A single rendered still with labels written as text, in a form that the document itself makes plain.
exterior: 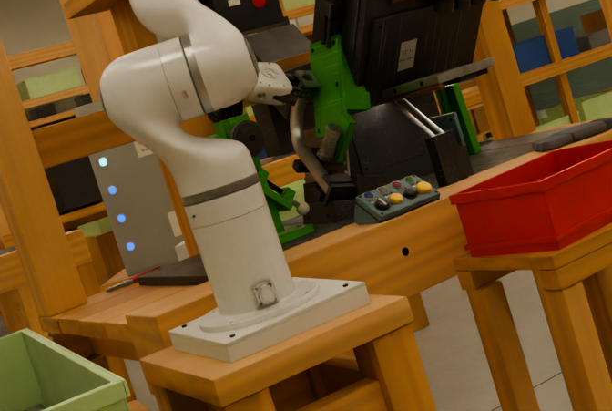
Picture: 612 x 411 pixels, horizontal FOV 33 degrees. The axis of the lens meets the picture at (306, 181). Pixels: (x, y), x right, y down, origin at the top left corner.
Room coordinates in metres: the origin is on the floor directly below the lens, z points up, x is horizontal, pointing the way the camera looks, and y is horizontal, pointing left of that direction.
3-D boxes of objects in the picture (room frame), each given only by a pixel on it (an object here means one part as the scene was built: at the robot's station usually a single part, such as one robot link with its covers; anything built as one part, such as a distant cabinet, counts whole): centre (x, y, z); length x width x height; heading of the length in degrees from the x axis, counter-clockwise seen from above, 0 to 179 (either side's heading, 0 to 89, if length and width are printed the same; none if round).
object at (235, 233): (1.56, 0.12, 0.97); 0.19 x 0.19 x 0.18
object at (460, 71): (2.32, -0.28, 1.11); 0.39 x 0.16 x 0.03; 31
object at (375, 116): (2.53, -0.19, 1.07); 0.30 x 0.18 x 0.34; 121
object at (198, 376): (1.56, 0.12, 0.83); 0.32 x 0.32 x 0.04; 27
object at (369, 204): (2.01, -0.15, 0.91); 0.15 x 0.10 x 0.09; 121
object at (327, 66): (2.27, -0.13, 1.17); 0.13 x 0.12 x 0.20; 121
